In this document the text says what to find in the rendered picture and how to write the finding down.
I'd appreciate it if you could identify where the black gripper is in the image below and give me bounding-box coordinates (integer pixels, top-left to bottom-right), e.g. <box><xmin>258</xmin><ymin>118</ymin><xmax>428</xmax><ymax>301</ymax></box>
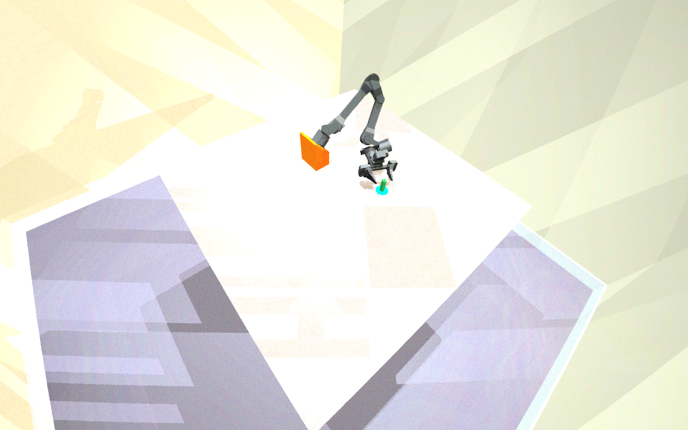
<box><xmin>358</xmin><ymin>153</ymin><xmax>398</xmax><ymax>184</ymax></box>

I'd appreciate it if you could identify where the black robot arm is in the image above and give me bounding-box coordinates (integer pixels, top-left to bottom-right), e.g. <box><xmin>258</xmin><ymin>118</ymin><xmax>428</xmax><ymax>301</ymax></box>
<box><xmin>310</xmin><ymin>73</ymin><xmax>393</xmax><ymax>164</ymax></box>

